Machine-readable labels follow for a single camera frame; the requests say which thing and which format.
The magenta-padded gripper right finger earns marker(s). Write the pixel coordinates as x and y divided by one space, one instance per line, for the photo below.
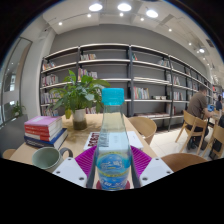
156 170

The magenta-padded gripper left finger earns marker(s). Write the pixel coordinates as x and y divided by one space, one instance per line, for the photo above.
68 170

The clear water bottle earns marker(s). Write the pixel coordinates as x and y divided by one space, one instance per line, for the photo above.
113 146

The pale green patterned ceramic cup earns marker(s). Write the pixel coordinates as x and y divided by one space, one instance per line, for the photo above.
46 157

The round-backed light wood chair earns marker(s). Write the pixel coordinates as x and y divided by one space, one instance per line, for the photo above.
8 154
143 128
181 161

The dark blue book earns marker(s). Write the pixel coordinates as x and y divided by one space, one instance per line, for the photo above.
50 141

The red book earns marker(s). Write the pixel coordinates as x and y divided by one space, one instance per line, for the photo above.
43 134

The slatted wooden chair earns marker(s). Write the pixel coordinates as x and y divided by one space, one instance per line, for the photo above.
216 140
191 128

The pink book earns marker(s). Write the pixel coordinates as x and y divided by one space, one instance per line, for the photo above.
43 120

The green potted plant, white pot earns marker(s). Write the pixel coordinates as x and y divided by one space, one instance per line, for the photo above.
78 95

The person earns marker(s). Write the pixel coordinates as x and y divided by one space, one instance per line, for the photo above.
197 105

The small green window plant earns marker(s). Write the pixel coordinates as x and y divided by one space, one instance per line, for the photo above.
17 108

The grey bookshelf unit with books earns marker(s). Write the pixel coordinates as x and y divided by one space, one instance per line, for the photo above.
146 66

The ceiling spotlights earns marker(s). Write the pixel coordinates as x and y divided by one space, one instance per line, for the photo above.
124 7

